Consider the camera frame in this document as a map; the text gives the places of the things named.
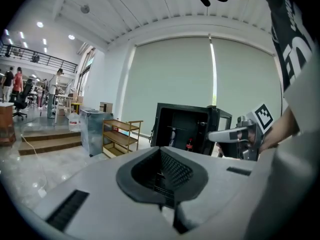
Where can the wooden steps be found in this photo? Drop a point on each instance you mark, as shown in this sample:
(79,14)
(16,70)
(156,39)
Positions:
(50,144)

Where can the pale green roller blind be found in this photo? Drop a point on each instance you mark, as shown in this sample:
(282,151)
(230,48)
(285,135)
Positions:
(170,79)
(247,79)

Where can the brown cardboard box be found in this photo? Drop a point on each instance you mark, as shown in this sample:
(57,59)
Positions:
(106,107)

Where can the large clear water jug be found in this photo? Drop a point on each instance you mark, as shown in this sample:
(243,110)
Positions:
(74,121)

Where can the black mini fridge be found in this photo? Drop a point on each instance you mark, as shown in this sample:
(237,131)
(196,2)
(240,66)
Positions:
(185,119)

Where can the white table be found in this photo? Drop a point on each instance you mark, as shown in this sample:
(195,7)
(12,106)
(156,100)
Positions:
(63,99)

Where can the person's black printed t-shirt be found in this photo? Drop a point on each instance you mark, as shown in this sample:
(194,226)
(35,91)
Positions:
(282,21)

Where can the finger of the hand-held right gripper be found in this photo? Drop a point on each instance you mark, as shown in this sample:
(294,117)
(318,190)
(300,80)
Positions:
(222,136)

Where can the brown wooden counter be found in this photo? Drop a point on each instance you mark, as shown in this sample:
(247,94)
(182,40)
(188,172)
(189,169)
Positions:
(6,124)

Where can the plastic-wrapped grey cabinet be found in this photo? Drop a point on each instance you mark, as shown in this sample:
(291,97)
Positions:
(93,131)

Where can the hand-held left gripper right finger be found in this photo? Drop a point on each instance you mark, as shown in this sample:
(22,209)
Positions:
(220,181)

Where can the tall dark-framed window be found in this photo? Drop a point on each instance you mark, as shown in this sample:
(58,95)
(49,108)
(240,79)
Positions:
(85,76)

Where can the round grey ceiling fixture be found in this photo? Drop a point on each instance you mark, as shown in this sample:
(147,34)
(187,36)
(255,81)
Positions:
(85,9)

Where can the wooden shelf rack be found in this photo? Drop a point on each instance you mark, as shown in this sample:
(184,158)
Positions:
(120,137)

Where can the dark bottle with red cap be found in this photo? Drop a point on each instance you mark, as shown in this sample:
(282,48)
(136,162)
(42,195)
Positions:
(189,144)

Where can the black office chair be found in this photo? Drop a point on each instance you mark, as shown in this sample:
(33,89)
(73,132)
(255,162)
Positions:
(23,101)

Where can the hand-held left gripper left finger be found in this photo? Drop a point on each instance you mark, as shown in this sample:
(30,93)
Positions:
(105,196)

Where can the person's right forearm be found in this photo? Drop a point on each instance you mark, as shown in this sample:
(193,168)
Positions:
(282,129)

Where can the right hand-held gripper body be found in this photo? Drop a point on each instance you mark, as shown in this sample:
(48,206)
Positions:
(263,119)

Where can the clear plastic bottle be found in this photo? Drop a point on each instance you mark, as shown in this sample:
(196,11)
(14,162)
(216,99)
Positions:
(173,139)

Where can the black metal railing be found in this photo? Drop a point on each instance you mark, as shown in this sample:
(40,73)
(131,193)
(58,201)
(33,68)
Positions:
(37,57)

